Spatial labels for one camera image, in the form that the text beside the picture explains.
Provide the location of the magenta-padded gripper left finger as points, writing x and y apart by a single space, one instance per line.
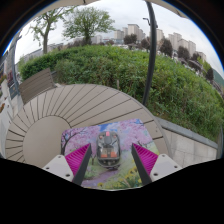
78 159

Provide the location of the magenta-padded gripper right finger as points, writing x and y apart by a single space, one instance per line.
146 159

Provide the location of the floral printed mouse pad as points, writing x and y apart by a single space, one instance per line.
130 131

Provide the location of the brown slatted outdoor chair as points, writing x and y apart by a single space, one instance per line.
35 85

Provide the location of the green hedge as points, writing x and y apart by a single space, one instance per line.
110 66

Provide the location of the dark curved parasol pole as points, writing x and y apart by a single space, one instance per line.
151 56

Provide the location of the tall grey sign pillar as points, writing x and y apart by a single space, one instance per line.
15 66

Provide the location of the tall bare-trunk tree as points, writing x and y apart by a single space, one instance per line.
45 36

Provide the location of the distant apartment buildings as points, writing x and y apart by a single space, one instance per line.
133 30

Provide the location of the round leafy green tree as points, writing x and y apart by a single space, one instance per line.
88 23

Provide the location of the beige parasol canopy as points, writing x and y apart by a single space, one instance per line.
173 8

